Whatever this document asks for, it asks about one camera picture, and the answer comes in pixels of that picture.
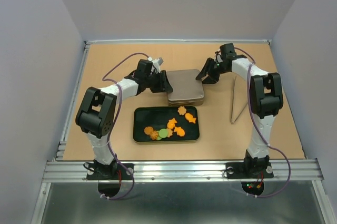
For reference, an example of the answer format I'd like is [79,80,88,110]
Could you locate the lower chocolate chip cookie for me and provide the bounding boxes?
[144,126,154,135]

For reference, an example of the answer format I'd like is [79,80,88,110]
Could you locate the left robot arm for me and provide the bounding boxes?
[75,57,173,180]

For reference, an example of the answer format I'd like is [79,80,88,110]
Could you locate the metal tongs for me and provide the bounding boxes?
[230,77,248,125]

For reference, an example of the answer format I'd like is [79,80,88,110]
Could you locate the lower swirl cookie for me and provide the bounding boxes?
[150,131,158,140]

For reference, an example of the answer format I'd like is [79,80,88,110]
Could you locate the flower shaped cookie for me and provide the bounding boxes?
[177,106,186,115]

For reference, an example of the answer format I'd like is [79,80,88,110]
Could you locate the green sandwich cookie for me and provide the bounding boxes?
[158,129,169,138]

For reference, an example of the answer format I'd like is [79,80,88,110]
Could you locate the black serving tray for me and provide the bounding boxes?
[133,106,200,143]

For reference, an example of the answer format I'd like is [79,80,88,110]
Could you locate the aluminium rail frame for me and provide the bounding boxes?
[32,42,335,223]

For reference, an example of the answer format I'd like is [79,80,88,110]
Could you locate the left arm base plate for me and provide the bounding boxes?
[83,161,132,181]

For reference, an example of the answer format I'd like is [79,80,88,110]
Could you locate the grey tin lid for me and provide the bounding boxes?
[167,69,204,101]

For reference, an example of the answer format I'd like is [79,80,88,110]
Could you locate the gold cookie tin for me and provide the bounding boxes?
[168,99,204,106]

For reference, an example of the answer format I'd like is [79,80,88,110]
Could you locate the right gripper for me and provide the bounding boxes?
[195,57,229,84]

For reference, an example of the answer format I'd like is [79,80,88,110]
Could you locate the fish shaped cookie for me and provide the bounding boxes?
[184,113,196,124]

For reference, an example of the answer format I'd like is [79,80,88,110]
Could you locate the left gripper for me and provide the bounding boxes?
[145,71,173,93]

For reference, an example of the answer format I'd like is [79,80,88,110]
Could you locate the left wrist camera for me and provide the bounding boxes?
[147,57,164,72]

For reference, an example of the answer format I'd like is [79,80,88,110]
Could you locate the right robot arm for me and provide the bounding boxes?
[196,43,283,179]

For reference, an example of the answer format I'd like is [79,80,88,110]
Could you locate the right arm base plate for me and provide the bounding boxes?
[225,162,274,179]

